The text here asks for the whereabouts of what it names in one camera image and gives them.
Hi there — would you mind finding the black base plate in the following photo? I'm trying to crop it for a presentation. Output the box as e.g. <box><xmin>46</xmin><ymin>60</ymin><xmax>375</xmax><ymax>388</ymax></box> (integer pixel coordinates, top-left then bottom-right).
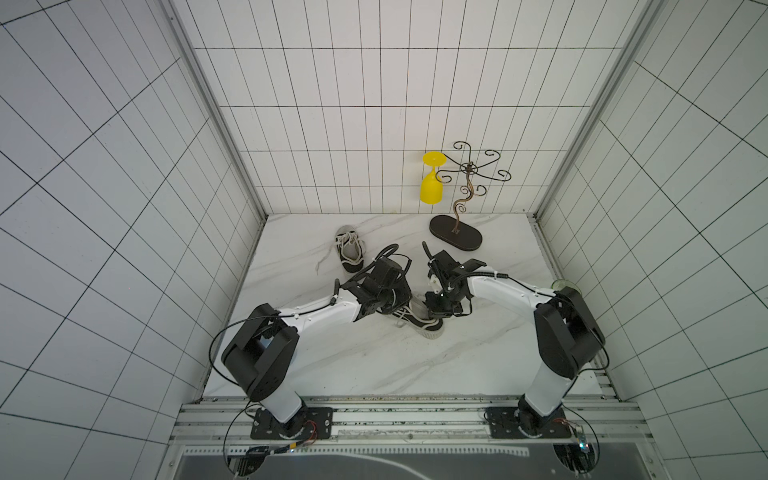
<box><xmin>250</xmin><ymin>406</ymin><xmax>334</xmax><ymax>442</ymax></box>
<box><xmin>483</xmin><ymin>405</ymin><xmax>573</xmax><ymax>440</ymax></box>

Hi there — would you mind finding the black metal glass rack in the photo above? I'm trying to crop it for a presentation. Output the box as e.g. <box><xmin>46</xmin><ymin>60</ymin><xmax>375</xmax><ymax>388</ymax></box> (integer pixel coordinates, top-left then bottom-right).
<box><xmin>429</xmin><ymin>140</ymin><xmax>512</xmax><ymax>252</ymax></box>

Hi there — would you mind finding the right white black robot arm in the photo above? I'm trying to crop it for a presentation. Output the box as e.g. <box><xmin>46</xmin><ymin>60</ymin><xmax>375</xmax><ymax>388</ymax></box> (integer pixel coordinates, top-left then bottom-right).
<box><xmin>425</xmin><ymin>251</ymin><xmax>605</xmax><ymax>419</ymax></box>

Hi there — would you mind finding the black white sneaker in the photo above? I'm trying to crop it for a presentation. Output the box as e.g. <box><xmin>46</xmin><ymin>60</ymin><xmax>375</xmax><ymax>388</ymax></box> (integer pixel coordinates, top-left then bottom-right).
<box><xmin>392</xmin><ymin>297</ymin><xmax>444</xmax><ymax>340</ymax></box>
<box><xmin>315</xmin><ymin>225</ymin><xmax>365</xmax><ymax>274</ymax></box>

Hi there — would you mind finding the aluminium rail frame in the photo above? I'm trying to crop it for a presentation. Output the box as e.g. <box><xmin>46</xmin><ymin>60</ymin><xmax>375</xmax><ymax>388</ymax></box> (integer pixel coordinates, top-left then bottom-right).
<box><xmin>170</xmin><ymin>374</ymin><xmax>653</xmax><ymax>456</ymax></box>

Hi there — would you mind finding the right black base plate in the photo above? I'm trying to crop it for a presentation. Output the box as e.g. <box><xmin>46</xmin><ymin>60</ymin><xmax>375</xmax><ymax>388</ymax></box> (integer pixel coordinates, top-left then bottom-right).
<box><xmin>483</xmin><ymin>405</ymin><xmax>573</xmax><ymax>440</ymax></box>

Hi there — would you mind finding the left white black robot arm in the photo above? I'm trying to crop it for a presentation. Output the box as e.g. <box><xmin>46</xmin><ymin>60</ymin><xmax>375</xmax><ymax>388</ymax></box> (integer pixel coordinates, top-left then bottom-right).
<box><xmin>220</xmin><ymin>256</ymin><xmax>412</xmax><ymax>425</ymax></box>

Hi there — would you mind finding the yellow plastic wine glass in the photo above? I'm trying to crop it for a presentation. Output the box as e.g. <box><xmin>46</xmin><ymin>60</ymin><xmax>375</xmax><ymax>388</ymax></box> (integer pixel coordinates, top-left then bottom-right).
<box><xmin>420</xmin><ymin>151</ymin><xmax>447</xmax><ymax>205</ymax></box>

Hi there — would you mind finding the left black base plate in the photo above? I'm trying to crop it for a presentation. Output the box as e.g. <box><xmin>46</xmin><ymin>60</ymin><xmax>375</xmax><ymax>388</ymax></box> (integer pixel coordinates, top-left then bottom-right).
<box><xmin>250</xmin><ymin>406</ymin><xmax>334</xmax><ymax>442</ymax></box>

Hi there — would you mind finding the green transparent plastic cup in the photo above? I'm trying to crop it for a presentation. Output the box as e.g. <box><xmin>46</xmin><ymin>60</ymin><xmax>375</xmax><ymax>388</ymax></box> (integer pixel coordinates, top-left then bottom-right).
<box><xmin>551</xmin><ymin>279</ymin><xmax>582</xmax><ymax>293</ymax></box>

